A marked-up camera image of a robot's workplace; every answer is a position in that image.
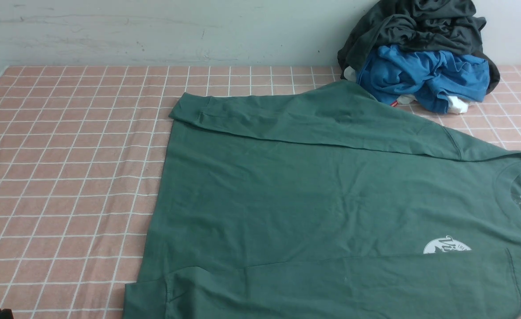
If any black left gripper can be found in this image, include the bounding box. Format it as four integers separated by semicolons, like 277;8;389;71
0;309;14;319

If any green long-sleeve shirt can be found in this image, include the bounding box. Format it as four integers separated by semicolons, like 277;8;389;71
123;81;521;319

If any blue crumpled shirt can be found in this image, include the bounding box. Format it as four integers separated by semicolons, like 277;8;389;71
357;44;490;114

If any pink checkered tablecloth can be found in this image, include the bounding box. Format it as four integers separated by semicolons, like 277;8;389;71
0;66;521;319

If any dark grey crumpled garment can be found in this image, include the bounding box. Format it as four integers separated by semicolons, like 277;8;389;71
337;0;487;71

